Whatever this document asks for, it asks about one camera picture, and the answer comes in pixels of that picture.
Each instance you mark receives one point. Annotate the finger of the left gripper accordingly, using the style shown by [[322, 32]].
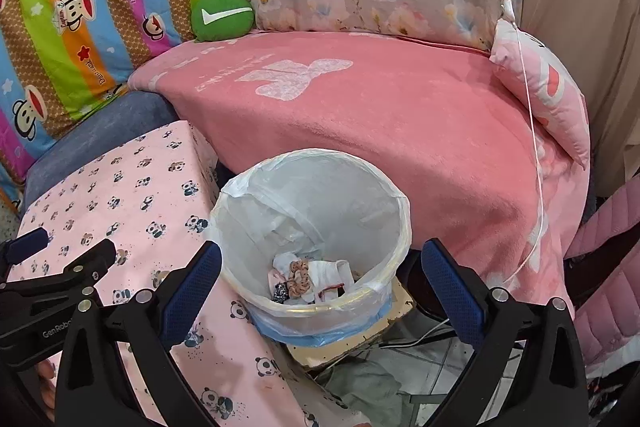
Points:
[[15, 251], [45, 293]]

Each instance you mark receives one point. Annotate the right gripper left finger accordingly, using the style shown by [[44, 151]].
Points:
[[93, 387]]

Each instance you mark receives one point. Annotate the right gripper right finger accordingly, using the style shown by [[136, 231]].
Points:
[[526, 368]]

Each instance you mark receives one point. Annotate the pale pink cloth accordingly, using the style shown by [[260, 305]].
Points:
[[276, 281]]

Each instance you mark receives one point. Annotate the grey white sock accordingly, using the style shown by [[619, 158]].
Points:
[[282, 263]]

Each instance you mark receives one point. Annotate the brown hair scrunchie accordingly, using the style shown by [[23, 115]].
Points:
[[298, 281]]

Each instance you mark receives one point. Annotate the white lined trash bin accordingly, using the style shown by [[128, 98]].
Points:
[[318, 205]]

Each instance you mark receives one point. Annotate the pink quilted chair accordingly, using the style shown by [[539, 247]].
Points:
[[603, 277]]

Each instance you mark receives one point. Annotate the pink panda print cloth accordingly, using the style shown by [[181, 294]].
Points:
[[152, 197]]

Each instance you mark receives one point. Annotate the blue grey cushion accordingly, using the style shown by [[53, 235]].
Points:
[[129, 116]]

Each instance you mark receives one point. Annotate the pink fleece blanket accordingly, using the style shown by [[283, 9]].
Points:
[[494, 186]]

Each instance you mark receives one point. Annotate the colourful monkey striped quilt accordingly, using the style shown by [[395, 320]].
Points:
[[62, 60]]

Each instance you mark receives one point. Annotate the pink floral pillow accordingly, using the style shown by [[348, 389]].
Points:
[[536, 77]]

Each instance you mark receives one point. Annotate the green checkmark cushion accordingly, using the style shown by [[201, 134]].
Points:
[[217, 20]]

